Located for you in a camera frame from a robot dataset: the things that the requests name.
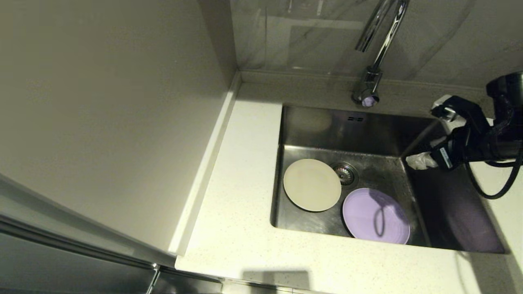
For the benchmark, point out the grey glossy cabinet door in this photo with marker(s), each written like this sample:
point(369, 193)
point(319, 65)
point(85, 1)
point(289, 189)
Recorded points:
point(61, 265)

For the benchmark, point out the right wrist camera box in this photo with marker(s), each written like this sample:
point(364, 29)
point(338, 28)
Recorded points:
point(466, 108)

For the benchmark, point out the tall beige cabinet side panel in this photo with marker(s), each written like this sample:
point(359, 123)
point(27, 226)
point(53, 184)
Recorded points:
point(102, 102)

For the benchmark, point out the chrome gooseneck faucet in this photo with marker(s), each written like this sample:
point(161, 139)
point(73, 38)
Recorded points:
point(366, 83)

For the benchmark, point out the beige round plate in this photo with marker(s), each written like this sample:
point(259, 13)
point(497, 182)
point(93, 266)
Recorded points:
point(312, 185)

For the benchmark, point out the stainless steel sink basin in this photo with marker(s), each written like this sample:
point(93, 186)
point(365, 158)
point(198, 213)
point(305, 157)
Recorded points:
point(367, 134)

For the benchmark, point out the metal sink drain strainer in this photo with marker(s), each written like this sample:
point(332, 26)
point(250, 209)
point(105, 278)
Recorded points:
point(346, 174)

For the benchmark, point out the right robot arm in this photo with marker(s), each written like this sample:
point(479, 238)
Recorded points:
point(508, 87)

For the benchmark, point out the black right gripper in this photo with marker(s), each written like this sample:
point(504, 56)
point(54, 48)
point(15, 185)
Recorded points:
point(478, 147)

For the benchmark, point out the purple round plate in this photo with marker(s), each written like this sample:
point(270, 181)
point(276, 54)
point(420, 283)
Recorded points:
point(359, 216)

